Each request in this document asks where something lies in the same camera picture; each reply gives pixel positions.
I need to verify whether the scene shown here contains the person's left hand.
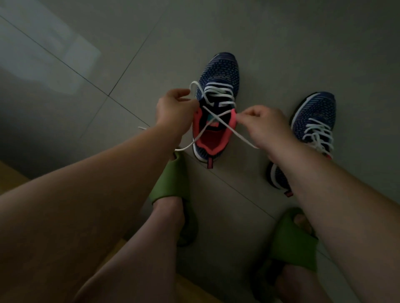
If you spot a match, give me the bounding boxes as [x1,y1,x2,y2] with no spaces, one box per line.
[155,88,200,138]

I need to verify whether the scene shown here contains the person's right forearm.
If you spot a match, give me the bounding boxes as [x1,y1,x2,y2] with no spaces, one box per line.
[272,140,400,303]

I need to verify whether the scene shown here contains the person's right leg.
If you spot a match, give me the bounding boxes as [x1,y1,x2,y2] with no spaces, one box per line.
[275,214,332,303]

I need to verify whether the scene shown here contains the person's right hand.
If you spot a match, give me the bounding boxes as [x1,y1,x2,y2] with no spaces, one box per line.
[236,105,298,160]

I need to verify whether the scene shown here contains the person's left leg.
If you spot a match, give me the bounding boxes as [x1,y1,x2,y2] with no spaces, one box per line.
[73,196,185,303]

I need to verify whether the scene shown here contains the person's left forearm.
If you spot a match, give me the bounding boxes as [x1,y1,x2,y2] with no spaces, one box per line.
[0,124,185,303]

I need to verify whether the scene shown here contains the green foam slipper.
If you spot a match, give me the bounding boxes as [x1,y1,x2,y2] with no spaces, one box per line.
[148,151,199,247]
[251,207,319,302]

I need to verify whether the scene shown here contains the person's leg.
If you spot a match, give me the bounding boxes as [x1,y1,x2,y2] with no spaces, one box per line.
[73,196,185,303]
[275,214,332,303]

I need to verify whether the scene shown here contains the white shoelace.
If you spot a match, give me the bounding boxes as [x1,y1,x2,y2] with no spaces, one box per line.
[302,118,334,156]
[138,80,260,152]

